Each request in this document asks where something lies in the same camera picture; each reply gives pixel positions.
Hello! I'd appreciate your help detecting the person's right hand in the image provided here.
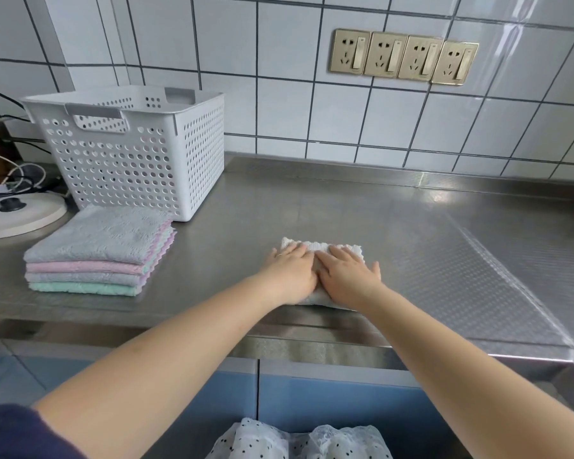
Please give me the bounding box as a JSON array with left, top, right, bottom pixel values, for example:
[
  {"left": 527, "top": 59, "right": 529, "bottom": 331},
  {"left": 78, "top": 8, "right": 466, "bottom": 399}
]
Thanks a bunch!
[{"left": 314, "top": 246, "right": 383, "bottom": 311}]

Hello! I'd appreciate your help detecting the person's left hand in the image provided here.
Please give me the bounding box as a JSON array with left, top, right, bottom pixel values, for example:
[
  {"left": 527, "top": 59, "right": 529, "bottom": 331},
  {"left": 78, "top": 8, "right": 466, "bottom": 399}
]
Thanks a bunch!
[{"left": 256, "top": 244, "right": 319, "bottom": 306}]

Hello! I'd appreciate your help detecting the white towel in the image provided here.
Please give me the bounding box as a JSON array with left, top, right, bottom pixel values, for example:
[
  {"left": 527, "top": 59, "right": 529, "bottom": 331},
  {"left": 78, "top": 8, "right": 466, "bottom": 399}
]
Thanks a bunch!
[{"left": 280, "top": 236, "right": 366, "bottom": 311}]

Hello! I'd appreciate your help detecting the person's right forearm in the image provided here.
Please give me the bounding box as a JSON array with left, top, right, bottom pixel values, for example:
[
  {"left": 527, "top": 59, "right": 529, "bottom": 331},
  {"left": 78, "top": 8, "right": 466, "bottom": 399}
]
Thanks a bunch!
[{"left": 351, "top": 286, "right": 574, "bottom": 459}]

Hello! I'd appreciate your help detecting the person's left forearm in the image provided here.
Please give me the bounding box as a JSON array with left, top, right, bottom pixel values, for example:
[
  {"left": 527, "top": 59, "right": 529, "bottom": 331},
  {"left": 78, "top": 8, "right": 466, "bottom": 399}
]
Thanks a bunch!
[{"left": 31, "top": 272, "right": 289, "bottom": 459}]

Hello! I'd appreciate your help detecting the clear embossed counter mat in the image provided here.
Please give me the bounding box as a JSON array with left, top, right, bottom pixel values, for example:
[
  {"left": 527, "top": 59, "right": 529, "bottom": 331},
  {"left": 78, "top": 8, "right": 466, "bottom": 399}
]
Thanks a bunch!
[{"left": 364, "top": 223, "right": 574, "bottom": 350}]

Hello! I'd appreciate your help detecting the white dotted lace dress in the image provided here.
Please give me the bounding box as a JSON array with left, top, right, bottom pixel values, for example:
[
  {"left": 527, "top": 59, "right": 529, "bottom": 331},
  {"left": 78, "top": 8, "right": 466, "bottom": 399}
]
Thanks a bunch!
[{"left": 206, "top": 417, "right": 394, "bottom": 459}]

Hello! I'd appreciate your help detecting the white perforated plastic basket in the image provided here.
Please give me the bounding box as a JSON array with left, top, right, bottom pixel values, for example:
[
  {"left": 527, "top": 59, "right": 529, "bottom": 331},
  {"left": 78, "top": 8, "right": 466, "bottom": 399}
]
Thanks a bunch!
[{"left": 19, "top": 85, "right": 226, "bottom": 223}]

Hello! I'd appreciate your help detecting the grey-blue folded towel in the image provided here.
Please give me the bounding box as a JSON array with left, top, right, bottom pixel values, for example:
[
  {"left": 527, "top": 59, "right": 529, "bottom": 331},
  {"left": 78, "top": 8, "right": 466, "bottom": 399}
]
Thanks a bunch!
[
  {"left": 23, "top": 204, "right": 175, "bottom": 264},
  {"left": 25, "top": 268, "right": 150, "bottom": 288}
]

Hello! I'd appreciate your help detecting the pink folded towel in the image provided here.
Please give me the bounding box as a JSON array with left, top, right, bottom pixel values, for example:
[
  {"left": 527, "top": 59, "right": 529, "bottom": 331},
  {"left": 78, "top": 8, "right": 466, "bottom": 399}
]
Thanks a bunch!
[{"left": 25, "top": 229, "right": 178, "bottom": 277}]

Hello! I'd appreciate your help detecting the green folded towel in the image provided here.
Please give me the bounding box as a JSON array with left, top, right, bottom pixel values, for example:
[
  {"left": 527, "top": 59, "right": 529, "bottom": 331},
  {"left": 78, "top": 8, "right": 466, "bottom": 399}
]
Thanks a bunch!
[{"left": 27, "top": 280, "right": 143, "bottom": 298}]

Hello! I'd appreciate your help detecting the white round lid black knob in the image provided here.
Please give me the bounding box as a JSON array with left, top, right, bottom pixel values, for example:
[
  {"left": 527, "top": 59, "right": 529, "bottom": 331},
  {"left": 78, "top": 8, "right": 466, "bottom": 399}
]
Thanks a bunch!
[{"left": 0, "top": 192, "right": 69, "bottom": 241}]

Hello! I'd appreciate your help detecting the dark blue sleeve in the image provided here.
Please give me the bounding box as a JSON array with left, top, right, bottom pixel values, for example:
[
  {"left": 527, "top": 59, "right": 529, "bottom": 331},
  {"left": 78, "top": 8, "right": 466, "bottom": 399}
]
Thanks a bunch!
[{"left": 0, "top": 404, "right": 90, "bottom": 459}]

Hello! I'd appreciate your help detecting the gold wall socket with switch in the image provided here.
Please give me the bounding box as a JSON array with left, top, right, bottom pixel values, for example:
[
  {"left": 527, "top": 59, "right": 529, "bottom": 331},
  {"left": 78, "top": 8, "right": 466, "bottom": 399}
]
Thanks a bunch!
[
  {"left": 431, "top": 40, "right": 479, "bottom": 86},
  {"left": 328, "top": 28, "right": 372, "bottom": 76},
  {"left": 364, "top": 32, "right": 408, "bottom": 80},
  {"left": 398, "top": 35, "right": 444, "bottom": 83}
]

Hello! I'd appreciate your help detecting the white coiled cable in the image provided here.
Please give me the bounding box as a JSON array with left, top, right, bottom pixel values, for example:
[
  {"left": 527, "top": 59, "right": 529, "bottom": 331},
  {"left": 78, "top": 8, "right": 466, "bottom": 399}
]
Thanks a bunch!
[{"left": 2, "top": 162, "right": 48, "bottom": 193}]

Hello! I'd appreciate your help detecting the black cable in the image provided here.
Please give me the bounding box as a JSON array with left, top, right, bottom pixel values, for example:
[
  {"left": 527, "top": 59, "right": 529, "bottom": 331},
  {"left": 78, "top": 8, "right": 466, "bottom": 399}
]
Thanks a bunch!
[{"left": 0, "top": 83, "right": 32, "bottom": 126}]

